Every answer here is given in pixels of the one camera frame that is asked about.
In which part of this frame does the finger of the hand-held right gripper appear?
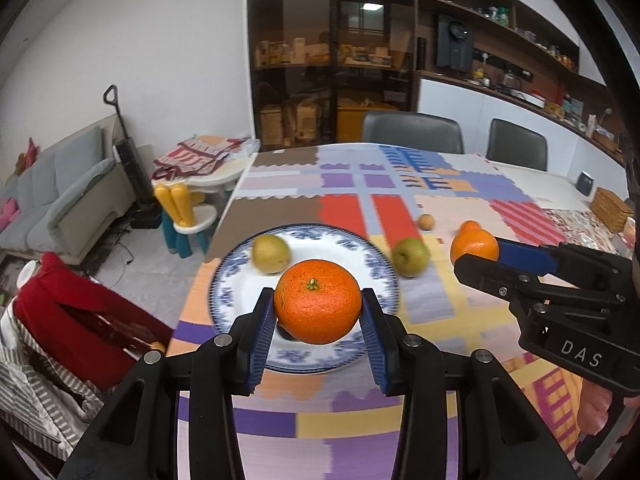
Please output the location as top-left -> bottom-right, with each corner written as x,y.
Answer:
453,253 -> 626,312
496,239 -> 640,293

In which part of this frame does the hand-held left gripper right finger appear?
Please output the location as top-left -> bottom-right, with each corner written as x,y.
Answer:
360,287 -> 581,480

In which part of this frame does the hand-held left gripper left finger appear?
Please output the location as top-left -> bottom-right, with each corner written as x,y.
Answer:
57,287 -> 278,480

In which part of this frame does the large orange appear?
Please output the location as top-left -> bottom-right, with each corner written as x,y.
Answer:
274,259 -> 363,345

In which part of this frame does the green apple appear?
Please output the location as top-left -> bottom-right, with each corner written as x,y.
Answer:
391,238 -> 431,278

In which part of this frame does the blue patterned white plate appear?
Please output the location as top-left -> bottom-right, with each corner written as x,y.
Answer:
209,225 -> 400,374

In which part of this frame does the person's right hand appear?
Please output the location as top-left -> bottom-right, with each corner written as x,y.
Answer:
579,377 -> 616,438

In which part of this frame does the yellow-green pear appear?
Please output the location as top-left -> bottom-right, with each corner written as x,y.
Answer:
251,235 -> 292,275

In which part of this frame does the wicker box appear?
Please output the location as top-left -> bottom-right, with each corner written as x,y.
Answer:
590,187 -> 633,233

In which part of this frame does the grey dining chair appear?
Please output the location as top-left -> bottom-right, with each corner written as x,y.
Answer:
486,118 -> 548,172
361,111 -> 465,155

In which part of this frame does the colourful patchwork tablecloth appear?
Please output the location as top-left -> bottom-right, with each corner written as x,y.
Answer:
167,144 -> 640,480

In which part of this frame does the yellow and blue child chair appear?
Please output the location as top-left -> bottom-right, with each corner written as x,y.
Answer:
154,183 -> 218,260

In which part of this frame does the white child table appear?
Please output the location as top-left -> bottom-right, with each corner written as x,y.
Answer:
190,157 -> 253,206

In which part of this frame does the red striped cloth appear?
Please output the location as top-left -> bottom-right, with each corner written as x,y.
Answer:
152,135 -> 261,181

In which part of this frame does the red garment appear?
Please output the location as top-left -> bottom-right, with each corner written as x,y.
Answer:
15,252 -> 173,391

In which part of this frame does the black upright vacuum cleaner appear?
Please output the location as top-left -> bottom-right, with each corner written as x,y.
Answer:
103,85 -> 163,231

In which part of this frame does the grey striped cloth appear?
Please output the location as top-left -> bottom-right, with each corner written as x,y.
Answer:
0,305 -> 106,461

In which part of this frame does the grey sofa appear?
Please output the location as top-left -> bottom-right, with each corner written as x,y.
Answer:
0,125 -> 136,266

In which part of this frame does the pink plush toy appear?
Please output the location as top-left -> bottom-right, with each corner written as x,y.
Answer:
0,199 -> 22,233

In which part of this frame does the red plush toy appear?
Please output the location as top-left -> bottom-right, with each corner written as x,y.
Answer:
15,137 -> 41,176

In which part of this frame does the dark glass cabinet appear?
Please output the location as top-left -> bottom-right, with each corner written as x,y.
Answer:
247,0 -> 418,148

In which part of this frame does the black wall water dispenser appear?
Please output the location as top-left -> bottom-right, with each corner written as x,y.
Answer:
436,14 -> 475,73

